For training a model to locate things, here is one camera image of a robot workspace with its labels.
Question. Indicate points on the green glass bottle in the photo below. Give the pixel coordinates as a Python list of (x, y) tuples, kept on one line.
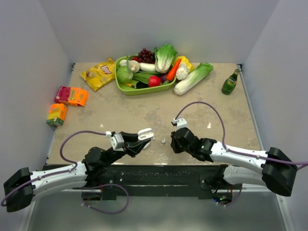
[(230, 83)]

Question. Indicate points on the purple grapes bunch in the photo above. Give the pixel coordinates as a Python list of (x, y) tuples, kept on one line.
[(146, 56)]

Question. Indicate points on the white oval charging case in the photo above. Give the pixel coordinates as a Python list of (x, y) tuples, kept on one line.
[(146, 133)]

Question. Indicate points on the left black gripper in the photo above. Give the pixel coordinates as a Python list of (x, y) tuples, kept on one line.
[(133, 145)]

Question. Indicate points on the dark green leafy vegetable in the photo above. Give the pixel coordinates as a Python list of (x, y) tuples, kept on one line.
[(142, 77)]

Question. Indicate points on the large napa cabbage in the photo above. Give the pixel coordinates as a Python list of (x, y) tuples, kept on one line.
[(194, 77)]

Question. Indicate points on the pink orange snack pack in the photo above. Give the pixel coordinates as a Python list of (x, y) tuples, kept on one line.
[(71, 96)]

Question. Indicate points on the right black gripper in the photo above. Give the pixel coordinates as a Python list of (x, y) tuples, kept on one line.
[(173, 145)]

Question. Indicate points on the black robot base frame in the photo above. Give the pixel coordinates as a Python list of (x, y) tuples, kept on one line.
[(201, 181)]

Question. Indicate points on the round green cabbage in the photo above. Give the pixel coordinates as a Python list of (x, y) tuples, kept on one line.
[(124, 75)]

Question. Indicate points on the yellow Lays chips bag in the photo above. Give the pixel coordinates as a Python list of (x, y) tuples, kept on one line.
[(100, 75)]

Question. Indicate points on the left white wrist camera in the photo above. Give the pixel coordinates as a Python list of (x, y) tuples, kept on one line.
[(117, 142)]

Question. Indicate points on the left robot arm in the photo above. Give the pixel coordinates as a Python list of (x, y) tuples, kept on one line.
[(26, 186)]

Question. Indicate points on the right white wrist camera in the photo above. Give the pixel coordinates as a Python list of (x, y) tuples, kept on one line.
[(179, 123)]

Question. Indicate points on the beige mushroom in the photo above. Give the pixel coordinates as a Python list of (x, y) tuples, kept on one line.
[(134, 66)]

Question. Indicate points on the green lettuce head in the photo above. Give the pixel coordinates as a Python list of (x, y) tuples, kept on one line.
[(164, 57)]

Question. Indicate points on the orange green juice box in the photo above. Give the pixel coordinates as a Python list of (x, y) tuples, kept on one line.
[(57, 114)]

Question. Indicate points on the green plastic tray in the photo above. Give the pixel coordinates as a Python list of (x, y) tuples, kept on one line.
[(131, 91)]

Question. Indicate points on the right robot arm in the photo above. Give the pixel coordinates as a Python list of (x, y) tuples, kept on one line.
[(272, 168)]

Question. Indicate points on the white daikon radish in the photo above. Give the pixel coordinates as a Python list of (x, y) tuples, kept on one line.
[(146, 67)]

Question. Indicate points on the purple onion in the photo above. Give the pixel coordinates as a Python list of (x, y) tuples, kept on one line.
[(163, 77)]

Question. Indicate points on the orange carrot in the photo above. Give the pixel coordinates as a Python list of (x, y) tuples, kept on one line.
[(172, 72)]

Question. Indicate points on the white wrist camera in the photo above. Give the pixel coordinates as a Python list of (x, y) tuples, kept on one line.
[(179, 123), (117, 142)]

